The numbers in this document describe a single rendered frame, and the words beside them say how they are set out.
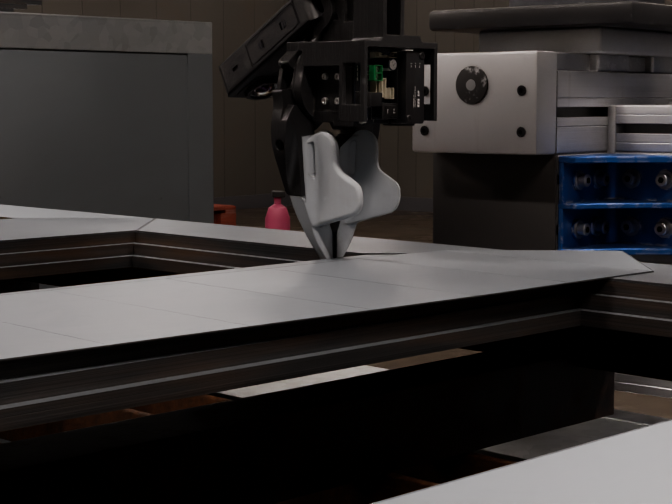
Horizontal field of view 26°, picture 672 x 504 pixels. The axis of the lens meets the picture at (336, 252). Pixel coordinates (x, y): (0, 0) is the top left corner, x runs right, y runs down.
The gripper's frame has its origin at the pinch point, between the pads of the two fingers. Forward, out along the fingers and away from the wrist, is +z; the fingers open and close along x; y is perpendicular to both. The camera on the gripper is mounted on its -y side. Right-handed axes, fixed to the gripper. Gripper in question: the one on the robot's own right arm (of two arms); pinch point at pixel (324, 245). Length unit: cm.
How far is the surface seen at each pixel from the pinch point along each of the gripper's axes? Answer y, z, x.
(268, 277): 6.7, 0.7, -11.3
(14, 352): 18.8, 0.6, -36.8
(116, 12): -899, -78, 646
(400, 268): 9.3, 0.6, -2.4
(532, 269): 15.8, 0.6, 2.9
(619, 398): -191, 86, 321
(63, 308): 9.1, 0.7, -27.8
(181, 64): -71, -14, 45
